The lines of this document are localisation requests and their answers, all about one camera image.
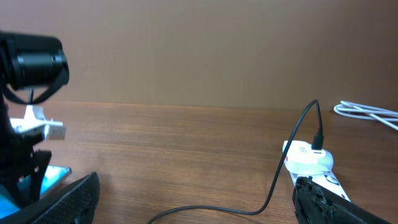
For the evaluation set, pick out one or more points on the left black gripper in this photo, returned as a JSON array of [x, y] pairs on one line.
[[22, 168]]

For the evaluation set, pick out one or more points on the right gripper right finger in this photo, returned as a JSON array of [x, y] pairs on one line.
[[315, 204]]

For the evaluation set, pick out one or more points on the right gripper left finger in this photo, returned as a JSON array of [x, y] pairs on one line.
[[75, 203]]

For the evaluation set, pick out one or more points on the white power strip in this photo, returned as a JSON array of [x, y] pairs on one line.
[[327, 180]]

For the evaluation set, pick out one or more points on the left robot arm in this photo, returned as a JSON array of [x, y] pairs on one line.
[[33, 68]]

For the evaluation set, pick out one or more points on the white USB charger plug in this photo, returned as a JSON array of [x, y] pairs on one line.
[[301, 159]]

